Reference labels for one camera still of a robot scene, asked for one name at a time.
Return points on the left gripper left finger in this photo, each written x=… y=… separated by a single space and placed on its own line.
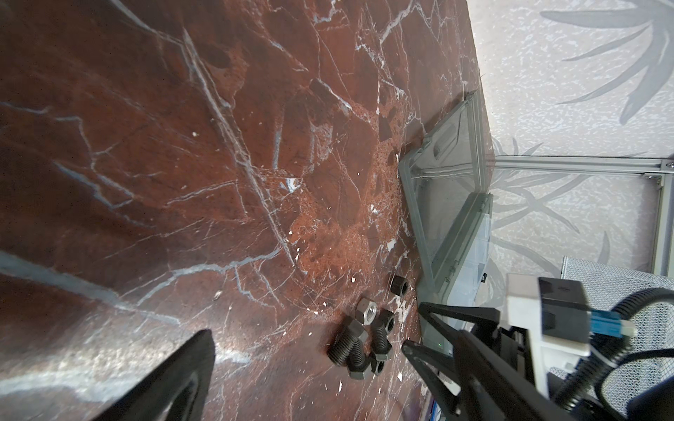
x=177 y=388

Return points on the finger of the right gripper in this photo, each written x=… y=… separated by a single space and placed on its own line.
x=438 y=371
x=485 y=320

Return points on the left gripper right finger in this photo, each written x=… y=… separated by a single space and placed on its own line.
x=492 y=390

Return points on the small black hex nut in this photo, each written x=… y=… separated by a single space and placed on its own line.
x=399 y=285

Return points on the black hex bolt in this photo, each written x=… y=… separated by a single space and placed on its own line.
x=358 y=364
x=352 y=331
x=381 y=327

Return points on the silver hex nut threaded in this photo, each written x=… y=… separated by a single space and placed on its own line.
x=366 y=311

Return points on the grey plastic organizer box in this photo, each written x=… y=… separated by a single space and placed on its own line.
x=446 y=182

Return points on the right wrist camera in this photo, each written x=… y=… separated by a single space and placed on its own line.
x=558 y=323

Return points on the white wire mesh basket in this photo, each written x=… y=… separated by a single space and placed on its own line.
x=628 y=374

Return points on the aluminium frame rail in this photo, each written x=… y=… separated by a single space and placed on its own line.
x=587 y=165

